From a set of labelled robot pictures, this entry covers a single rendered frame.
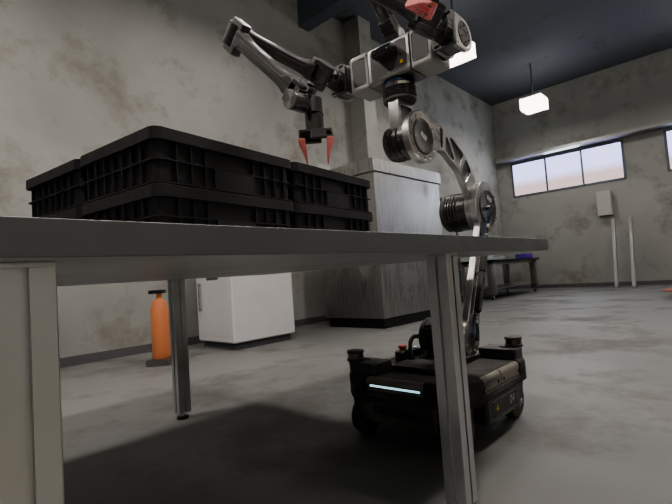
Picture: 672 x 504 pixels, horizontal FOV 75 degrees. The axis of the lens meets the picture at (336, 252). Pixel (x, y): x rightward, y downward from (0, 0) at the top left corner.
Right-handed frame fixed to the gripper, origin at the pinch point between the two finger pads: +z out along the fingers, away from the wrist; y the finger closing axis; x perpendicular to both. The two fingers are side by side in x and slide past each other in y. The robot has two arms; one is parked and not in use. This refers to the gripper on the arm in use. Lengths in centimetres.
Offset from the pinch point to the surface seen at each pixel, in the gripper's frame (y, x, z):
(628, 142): 670, 755, -196
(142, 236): -22, -83, 30
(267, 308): -56, 307, 60
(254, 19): -59, 427, -310
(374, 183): 68, 354, -66
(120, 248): -24, -84, 31
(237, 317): -81, 283, 65
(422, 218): 135, 421, -30
